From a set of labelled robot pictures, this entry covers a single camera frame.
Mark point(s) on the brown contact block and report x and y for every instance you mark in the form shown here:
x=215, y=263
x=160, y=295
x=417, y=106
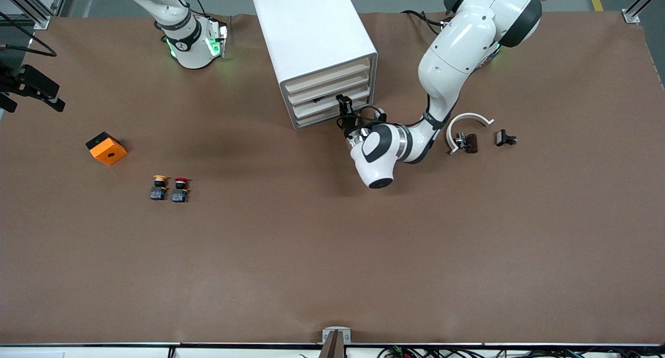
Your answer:
x=471, y=143

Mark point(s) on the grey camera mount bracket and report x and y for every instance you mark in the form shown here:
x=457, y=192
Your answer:
x=336, y=338

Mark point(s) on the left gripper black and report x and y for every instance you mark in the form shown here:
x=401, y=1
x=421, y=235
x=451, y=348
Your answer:
x=348, y=123

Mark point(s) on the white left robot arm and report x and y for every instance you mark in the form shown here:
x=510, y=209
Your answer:
x=457, y=51

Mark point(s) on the white drawer cabinet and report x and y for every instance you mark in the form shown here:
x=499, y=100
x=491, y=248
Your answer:
x=311, y=30

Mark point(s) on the aluminium frame profile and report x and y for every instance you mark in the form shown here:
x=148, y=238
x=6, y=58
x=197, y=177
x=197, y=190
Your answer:
x=635, y=14
x=39, y=15

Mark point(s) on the white curved plastic bracket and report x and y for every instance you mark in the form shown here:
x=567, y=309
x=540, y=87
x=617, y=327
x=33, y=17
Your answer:
x=467, y=115

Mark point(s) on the brown table mat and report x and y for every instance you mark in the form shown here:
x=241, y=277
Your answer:
x=332, y=243

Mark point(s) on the small black switch part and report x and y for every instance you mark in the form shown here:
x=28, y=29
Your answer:
x=502, y=137

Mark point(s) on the red push button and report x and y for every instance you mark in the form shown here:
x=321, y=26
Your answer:
x=180, y=195

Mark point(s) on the orange box with hole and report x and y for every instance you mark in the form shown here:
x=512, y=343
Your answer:
x=109, y=153

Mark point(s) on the cream cabinet drawer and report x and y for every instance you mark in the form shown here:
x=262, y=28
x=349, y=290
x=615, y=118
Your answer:
x=328, y=89
x=322, y=116
x=324, y=105
x=327, y=77

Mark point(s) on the white table edge rail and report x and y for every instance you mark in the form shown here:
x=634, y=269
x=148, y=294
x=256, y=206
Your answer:
x=104, y=352

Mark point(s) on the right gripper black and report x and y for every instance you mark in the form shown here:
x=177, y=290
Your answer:
x=27, y=82

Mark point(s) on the yellow push button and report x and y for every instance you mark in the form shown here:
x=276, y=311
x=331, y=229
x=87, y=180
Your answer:
x=159, y=193

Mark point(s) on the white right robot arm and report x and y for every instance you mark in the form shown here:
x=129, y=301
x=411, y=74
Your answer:
x=189, y=49

